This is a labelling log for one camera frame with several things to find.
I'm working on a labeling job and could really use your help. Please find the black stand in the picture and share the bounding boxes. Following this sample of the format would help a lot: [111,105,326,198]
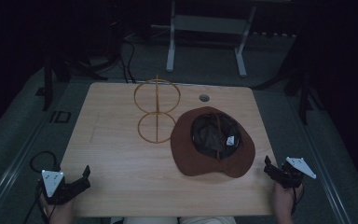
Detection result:
[251,31,324,126]
[34,18,109,112]

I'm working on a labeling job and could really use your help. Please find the person's left hand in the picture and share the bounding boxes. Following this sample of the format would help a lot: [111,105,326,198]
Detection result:
[40,194,76,224]

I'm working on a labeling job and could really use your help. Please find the white metal desk frame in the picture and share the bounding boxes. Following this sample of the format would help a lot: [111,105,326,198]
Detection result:
[150,0,293,78]

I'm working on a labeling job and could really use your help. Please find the black floor cables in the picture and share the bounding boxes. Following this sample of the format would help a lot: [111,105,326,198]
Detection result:
[117,34,138,84]

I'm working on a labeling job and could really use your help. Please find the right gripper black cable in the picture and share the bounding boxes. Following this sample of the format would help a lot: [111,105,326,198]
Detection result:
[290,184,305,217]

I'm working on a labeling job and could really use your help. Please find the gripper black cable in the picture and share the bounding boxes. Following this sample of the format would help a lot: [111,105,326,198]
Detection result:
[290,184,305,217]
[22,150,59,224]

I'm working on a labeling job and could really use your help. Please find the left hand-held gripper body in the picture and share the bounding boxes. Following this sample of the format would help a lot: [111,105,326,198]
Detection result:
[38,169,91,206]

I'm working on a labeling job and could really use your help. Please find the person's right hand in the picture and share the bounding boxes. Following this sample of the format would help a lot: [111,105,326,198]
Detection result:
[272,181,304,224]

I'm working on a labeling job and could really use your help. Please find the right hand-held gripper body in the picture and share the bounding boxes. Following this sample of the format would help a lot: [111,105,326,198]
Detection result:
[263,156,318,189]

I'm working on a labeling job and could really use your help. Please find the brown brimmed hat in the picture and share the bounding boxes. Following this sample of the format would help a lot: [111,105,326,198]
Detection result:
[170,105,256,179]

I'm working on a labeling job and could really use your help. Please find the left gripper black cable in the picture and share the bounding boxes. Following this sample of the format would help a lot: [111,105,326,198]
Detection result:
[22,150,59,224]

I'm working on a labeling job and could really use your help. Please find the wooden wire hat stand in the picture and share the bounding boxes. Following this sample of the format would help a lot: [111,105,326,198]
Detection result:
[133,74,182,145]

